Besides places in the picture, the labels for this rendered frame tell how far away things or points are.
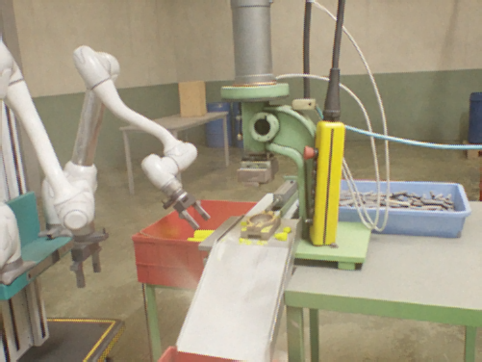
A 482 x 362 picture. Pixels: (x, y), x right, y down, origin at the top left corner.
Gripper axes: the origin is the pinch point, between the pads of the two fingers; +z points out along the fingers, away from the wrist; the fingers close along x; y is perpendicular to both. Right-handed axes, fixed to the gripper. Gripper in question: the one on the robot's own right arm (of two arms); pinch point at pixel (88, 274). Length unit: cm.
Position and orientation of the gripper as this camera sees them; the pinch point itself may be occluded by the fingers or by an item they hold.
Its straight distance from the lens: 196.2
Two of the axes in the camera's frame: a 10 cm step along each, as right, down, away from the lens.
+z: 0.5, 9.7, 2.2
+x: -1.3, 2.2, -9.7
